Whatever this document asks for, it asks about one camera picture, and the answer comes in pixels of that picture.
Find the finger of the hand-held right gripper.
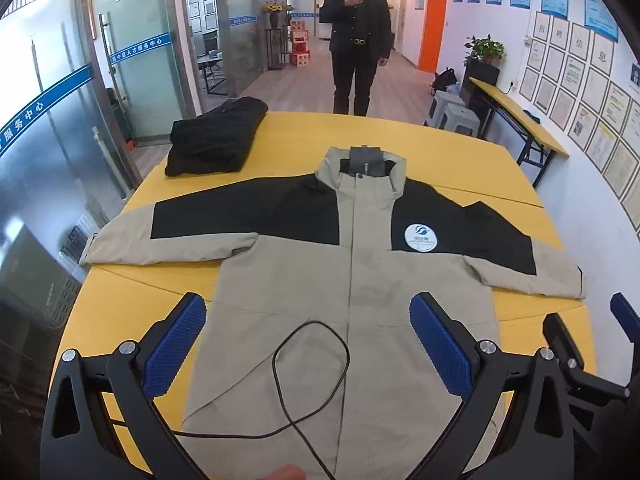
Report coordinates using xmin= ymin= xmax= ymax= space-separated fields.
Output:
xmin=542 ymin=312 xmax=631 ymax=402
xmin=610 ymin=292 xmax=640 ymax=333

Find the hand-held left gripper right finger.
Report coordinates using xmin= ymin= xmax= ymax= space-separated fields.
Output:
xmin=409 ymin=292 xmax=616 ymax=480

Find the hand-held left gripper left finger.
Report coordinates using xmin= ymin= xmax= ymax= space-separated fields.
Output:
xmin=40 ymin=292 xmax=211 ymax=480

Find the beige and black jacket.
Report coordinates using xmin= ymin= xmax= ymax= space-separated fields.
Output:
xmin=80 ymin=144 xmax=587 ymax=480

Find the person's left hand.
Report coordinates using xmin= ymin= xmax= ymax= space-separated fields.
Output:
xmin=260 ymin=464 xmax=307 ymax=480

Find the folded black garment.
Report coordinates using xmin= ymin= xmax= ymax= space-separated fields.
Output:
xmin=165 ymin=96 xmax=269 ymax=177

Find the grid of framed paper notices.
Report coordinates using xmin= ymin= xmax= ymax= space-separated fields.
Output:
xmin=517 ymin=10 xmax=640 ymax=233

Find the yellow folding table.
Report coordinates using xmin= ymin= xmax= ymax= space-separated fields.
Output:
xmin=467 ymin=77 xmax=571 ymax=188

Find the grey plastic stool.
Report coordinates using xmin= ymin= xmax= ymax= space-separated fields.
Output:
xmin=431 ymin=91 xmax=466 ymax=126
xmin=440 ymin=105 xmax=481 ymax=136

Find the black backpack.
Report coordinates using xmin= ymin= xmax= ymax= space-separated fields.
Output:
xmin=432 ymin=67 xmax=458 ymax=93

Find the green potted plant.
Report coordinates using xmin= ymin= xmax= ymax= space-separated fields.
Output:
xmin=462 ymin=35 xmax=506 ymax=66

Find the orange door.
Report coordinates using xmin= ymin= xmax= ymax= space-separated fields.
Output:
xmin=417 ymin=0 xmax=448 ymax=73

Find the stack of red boxes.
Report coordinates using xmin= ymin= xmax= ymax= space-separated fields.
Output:
xmin=289 ymin=20 xmax=312 ymax=68

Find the sunflower bouquet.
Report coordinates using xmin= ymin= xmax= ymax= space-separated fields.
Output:
xmin=262 ymin=2 xmax=296 ymax=28

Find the thin black cable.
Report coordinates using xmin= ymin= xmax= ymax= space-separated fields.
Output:
xmin=172 ymin=321 xmax=351 ymax=480

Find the glass door handle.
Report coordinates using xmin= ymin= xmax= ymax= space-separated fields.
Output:
xmin=98 ymin=12 xmax=118 ymax=91

